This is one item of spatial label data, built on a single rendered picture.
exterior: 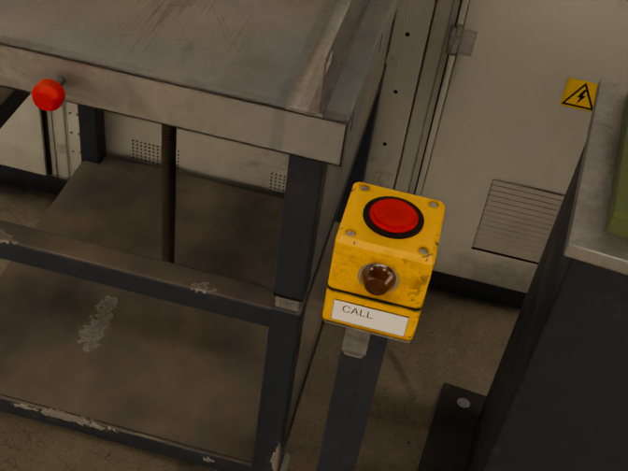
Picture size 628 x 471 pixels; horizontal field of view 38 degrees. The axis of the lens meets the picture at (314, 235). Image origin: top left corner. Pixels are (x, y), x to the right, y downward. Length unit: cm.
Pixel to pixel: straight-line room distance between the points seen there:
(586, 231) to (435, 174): 77
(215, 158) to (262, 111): 95
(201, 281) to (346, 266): 48
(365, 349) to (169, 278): 43
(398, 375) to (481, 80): 59
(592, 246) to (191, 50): 48
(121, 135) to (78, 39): 93
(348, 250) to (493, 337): 123
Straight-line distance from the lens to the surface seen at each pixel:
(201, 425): 148
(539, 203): 180
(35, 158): 207
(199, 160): 192
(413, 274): 73
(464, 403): 178
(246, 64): 100
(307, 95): 96
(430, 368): 184
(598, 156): 116
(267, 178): 189
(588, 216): 106
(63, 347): 159
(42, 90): 99
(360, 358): 84
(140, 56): 101
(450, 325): 193
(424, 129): 175
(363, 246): 72
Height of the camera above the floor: 138
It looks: 42 degrees down
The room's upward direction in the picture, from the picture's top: 9 degrees clockwise
